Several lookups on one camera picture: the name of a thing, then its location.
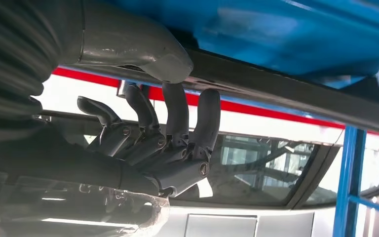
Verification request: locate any chrome stanchion post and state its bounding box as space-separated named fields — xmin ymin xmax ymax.
xmin=116 ymin=80 xmax=130 ymax=99

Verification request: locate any red barrier belt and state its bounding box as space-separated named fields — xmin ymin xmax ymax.
xmin=149 ymin=85 xmax=346 ymax=130
xmin=52 ymin=67 xmax=121 ymax=88

